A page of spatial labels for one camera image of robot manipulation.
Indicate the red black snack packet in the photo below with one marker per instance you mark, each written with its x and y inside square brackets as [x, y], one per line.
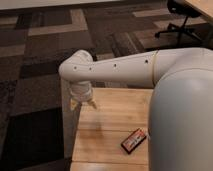
[133, 140]

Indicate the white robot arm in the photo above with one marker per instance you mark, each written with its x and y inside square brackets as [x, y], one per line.
[180, 124]

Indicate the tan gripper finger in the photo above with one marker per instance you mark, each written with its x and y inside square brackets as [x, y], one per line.
[92, 103]
[73, 104]

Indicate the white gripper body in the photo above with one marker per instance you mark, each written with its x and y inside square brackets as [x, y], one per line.
[81, 91]

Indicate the light wooden desk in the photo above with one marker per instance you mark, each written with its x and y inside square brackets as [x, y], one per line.
[205, 7]

